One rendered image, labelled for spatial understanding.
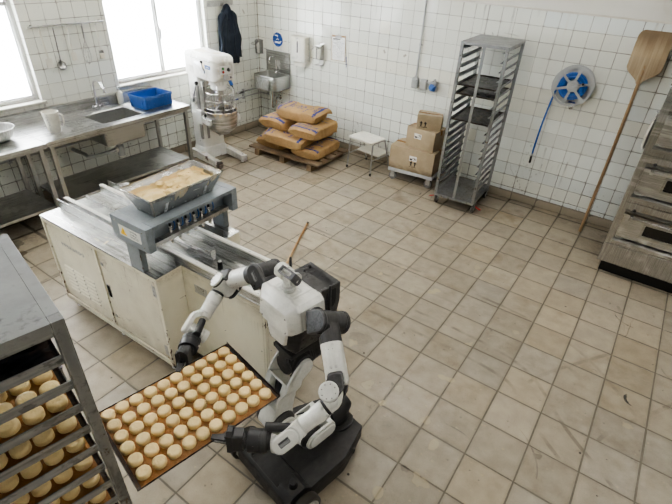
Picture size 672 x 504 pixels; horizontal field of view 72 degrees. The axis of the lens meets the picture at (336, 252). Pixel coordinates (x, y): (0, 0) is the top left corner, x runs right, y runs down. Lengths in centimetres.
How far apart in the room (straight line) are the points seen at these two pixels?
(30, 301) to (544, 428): 301
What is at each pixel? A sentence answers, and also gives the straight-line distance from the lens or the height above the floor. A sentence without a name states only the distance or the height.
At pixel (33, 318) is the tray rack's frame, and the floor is 182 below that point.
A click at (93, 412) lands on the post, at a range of 145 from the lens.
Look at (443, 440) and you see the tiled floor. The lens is 321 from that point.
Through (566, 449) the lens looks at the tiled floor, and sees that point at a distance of 346.
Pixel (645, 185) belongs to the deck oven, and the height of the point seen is 95.
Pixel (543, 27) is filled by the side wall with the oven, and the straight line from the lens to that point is 577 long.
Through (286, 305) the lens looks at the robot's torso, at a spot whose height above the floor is 132.
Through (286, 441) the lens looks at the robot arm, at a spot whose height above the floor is 105.
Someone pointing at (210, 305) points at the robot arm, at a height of 108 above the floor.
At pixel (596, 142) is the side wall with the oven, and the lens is 585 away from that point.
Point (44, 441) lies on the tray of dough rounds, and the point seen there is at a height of 142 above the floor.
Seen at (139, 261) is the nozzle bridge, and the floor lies 92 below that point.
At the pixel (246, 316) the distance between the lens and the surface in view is 282.
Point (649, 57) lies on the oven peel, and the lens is 560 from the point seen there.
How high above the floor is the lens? 256
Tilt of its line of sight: 33 degrees down
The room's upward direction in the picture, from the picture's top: 3 degrees clockwise
